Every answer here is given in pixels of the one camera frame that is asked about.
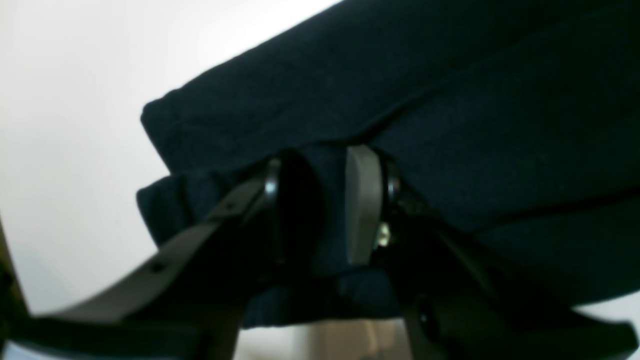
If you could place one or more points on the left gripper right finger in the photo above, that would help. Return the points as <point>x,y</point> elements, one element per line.
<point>458,301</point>

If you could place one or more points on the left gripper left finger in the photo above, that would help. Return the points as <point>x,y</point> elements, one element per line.
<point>188,301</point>

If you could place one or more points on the black T-shirt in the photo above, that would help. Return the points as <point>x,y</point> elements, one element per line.
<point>517,120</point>

